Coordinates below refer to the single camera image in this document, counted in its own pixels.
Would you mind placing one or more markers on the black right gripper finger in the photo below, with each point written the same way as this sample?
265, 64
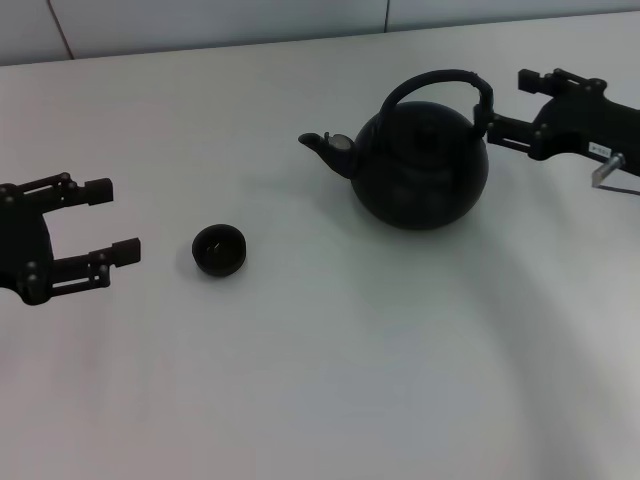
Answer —
510, 132
530, 80

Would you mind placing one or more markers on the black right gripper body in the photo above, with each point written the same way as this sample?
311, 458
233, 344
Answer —
585, 125

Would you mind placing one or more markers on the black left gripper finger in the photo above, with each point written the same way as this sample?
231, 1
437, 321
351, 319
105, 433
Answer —
99, 191
126, 251

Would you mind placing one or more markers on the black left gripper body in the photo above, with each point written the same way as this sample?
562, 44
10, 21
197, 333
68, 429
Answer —
22, 245

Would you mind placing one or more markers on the black round teapot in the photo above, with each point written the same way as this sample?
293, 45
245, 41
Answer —
425, 170

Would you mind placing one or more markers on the dark brown teacup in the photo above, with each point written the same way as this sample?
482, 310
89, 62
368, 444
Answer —
219, 250

